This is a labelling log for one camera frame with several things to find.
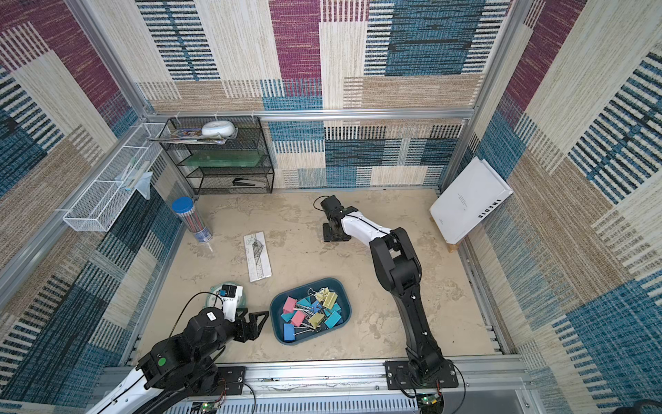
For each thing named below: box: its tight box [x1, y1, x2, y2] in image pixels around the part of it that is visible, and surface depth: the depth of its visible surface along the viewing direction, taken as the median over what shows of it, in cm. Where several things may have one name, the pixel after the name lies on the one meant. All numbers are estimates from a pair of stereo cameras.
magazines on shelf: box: [146, 127, 239, 145], surface depth 83 cm
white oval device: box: [201, 119, 236, 139], surface depth 91 cm
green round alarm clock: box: [205, 281, 248, 310], surface depth 69 cm
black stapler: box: [231, 177, 267, 187], surface depth 112 cm
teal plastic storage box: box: [268, 277, 353, 346], surface depth 85 cm
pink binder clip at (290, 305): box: [282, 296, 298, 314], surface depth 86 cm
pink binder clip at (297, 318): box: [291, 310, 307, 327], surface depth 83 cm
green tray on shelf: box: [179, 150, 266, 168], surface depth 101 cm
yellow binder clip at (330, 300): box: [322, 291, 338, 310], surface depth 86 cm
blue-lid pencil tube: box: [171, 195, 213, 244], surface depth 96 cm
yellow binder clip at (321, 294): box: [306, 286, 330, 303], surface depth 89 cm
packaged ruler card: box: [243, 231, 274, 283], surface depth 101 cm
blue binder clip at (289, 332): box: [283, 323, 296, 341], surface depth 82 cm
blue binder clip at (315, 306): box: [310, 300, 323, 314], surface depth 87 cm
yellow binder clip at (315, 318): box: [307, 313, 325, 330], surface depth 83 cm
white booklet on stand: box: [429, 156, 514, 245], surface depth 91 cm
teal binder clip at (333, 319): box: [324, 310, 343, 329], surface depth 83 cm
